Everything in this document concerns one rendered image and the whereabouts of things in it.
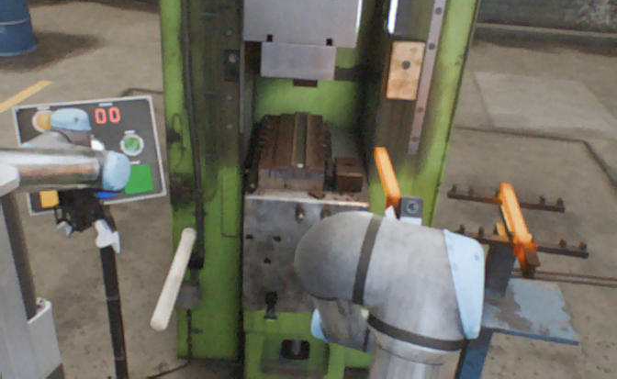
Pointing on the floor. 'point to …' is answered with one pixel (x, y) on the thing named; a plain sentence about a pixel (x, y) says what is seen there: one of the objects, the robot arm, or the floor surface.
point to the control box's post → (114, 310)
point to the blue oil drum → (15, 15)
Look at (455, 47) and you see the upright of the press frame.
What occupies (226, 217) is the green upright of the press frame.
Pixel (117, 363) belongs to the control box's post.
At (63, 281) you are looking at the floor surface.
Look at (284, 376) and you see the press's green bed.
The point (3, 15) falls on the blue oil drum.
